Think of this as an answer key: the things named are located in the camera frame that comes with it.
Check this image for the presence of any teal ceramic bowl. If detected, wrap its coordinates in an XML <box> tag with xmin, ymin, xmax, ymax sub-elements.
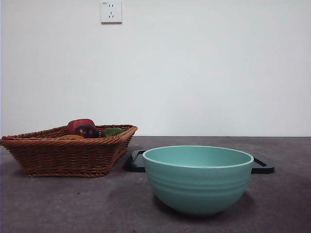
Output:
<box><xmin>142</xmin><ymin>145</ymin><xmax>254</xmax><ymax>217</ymax></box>

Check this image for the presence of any brown kiwifruit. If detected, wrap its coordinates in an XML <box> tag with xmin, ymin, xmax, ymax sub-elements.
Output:
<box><xmin>57</xmin><ymin>134</ymin><xmax>85</xmax><ymax>140</ymax></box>

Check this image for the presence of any green avocado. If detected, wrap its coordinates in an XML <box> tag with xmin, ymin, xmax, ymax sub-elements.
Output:
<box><xmin>101</xmin><ymin>127</ymin><xmax>123</xmax><ymax>138</ymax></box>

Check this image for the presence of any dark purple plum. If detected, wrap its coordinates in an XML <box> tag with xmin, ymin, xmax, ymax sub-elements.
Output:
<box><xmin>73</xmin><ymin>124</ymin><xmax>99</xmax><ymax>139</ymax></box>

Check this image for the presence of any red apple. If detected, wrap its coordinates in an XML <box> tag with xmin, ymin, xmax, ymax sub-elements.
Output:
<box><xmin>67</xmin><ymin>118</ymin><xmax>96</xmax><ymax>137</ymax></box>

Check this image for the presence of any brown wicker basket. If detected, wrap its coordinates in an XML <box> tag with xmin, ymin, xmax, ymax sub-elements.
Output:
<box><xmin>0</xmin><ymin>124</ymin><xmax>138</xmax><ymax>178</ymax></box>

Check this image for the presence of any dark green rectangular tray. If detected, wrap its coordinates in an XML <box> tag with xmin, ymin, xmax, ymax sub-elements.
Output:
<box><xmin>125</xmin><ymin>150</ymin><xmax>275</xmax><ymax>174</ymax></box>

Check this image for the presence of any white wall power socket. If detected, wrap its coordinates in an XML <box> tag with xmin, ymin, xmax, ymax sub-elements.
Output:
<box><xmin>101</xmin><ymin>0</ymin><xmax>123</xmax><ymax>24</ymax></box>

